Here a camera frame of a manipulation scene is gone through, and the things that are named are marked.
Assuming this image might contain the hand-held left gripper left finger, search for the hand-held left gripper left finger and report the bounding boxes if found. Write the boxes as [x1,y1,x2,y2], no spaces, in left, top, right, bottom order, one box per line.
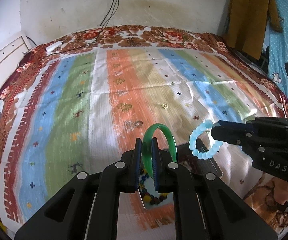
[14,137,142,240]

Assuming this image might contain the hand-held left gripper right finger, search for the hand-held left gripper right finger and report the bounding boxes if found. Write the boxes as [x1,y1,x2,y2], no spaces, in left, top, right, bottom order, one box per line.
[151,137,279,240]

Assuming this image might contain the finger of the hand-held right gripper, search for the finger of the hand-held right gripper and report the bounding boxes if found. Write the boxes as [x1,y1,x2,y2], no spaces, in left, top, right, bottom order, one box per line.
[210,120,256,147]

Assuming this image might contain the multicoloured bead bracelet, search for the multicoloured bead bracelet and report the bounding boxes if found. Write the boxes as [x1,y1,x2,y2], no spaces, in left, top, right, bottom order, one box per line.
[138,170,149,192]

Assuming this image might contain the green jade bangle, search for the green jade bangle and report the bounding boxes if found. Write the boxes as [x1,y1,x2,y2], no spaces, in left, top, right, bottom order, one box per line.
[142,123,178,180]

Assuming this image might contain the yellow and dark bead bracelet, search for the yellow and dark bead bracelet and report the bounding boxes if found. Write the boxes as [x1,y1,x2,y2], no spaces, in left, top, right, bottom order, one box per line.
[140,191,169,205]

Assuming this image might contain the silver metal tin box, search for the silver metal tin box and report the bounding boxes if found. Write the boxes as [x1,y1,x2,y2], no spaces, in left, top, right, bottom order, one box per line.
[137,140,223,210]

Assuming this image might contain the light blue bead bracelet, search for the light blue bead bracelet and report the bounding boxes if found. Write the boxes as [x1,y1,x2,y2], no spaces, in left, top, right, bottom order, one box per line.
[189,120,224,160]

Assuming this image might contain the person's right hand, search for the person's right hand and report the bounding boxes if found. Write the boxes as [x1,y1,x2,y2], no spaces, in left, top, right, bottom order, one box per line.
[271,179,288,205]

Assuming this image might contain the striped colourful blanket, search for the striped colourful blanket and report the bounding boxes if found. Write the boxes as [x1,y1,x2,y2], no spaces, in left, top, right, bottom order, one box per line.
[0,46,288,230]

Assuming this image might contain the blue printed curtain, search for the blue printed curtain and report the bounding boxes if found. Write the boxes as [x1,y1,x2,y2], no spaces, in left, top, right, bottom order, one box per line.
[264,0,288,98]

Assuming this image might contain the brown hanging garment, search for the brown hanging garment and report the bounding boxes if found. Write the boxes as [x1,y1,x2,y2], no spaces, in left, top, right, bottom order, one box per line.
[225,0,284,60]

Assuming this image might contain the white charger adapter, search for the white charger adapter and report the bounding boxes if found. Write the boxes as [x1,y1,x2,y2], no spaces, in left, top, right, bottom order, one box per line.
[46,41,62,52]

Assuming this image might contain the white wooden headboard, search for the white wooden headboard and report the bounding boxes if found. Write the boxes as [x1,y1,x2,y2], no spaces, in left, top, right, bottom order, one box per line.
[0,30,32,85]

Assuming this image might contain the black cable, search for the black cable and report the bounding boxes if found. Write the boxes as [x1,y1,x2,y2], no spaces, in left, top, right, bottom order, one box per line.
[94,0,121,40]
[48,0,117,55]

